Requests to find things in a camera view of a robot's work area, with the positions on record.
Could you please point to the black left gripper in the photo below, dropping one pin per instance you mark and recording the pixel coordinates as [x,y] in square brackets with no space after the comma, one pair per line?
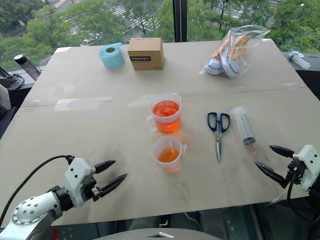
[90,188]

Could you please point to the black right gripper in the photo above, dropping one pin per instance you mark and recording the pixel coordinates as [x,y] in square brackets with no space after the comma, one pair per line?
[295,171]

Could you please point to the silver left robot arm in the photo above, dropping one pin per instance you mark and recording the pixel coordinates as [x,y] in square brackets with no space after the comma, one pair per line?
[32,212]

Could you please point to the large clear plastic syringe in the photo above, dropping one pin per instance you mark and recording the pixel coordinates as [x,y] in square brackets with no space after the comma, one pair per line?
[243,125]

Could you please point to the small beaker orange liquid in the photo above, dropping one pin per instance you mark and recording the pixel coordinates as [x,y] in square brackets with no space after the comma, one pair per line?
[168,153]

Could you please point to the large beaker orange liquid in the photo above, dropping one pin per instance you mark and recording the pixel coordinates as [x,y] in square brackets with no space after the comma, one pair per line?
[166,113]

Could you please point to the grey rounded robot body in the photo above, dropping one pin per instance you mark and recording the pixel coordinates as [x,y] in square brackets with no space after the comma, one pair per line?
[157,234]

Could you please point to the white grey handheld device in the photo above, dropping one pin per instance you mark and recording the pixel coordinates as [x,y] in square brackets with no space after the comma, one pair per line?
[298,60]

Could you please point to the clear zip bag with items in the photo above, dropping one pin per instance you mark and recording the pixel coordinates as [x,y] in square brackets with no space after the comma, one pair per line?
[232,55]

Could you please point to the blue tissue roll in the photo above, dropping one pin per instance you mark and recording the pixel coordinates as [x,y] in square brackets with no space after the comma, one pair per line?
[112,56]

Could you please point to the brown cardboard box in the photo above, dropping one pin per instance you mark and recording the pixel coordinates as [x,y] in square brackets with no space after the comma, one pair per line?
[145,53]

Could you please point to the black cylindrical bottle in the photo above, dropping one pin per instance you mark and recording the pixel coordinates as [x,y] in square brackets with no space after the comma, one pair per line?
[26,65]

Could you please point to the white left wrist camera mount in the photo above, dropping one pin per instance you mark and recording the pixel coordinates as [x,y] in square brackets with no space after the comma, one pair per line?
[77,178]

